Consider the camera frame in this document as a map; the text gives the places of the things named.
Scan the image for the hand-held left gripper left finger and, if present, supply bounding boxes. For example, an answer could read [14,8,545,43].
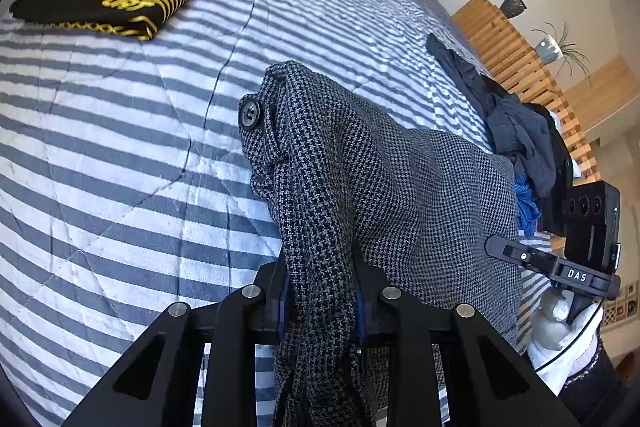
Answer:
[62,259,288,427]

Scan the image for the dark grey shorts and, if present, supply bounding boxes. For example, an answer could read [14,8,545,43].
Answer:
[426,33,496,108]

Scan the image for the grey houndstooth garment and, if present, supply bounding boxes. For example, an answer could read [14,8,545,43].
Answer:
[237,61,523,427]

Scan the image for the person's right forearm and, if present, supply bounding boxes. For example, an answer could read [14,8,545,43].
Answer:
[557,334,640,427]

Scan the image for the blue pinstriped garment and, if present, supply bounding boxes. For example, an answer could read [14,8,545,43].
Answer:
[512,174,543,238]

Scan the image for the blue white striped bedspread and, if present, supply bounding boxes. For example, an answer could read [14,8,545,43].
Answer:
[0,0,566,427]

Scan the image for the wooden slatted headboard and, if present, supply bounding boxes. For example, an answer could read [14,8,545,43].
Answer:
[452,0,601,185]

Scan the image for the thin black cable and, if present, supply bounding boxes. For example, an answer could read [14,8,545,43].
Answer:
[535,287,621,372]

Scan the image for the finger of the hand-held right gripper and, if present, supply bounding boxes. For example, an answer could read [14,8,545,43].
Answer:
[484,234,557,274]

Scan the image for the navy blue garment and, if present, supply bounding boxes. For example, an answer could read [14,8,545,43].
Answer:
[487,94,558,198]

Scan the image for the pale blue plant pot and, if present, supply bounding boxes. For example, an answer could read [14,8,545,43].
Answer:
[531,21,593,82]

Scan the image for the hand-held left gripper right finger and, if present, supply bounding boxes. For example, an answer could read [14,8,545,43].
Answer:
[352,249,581,427]

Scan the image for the black drawstring jacket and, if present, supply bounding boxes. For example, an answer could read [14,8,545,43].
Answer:
[530,104,576,238]

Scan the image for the person's right hand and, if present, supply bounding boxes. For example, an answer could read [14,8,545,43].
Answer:
[525,292,601,395]

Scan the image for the light wooden cabinet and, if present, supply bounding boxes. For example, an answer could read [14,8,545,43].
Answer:
[562,57,640,132]

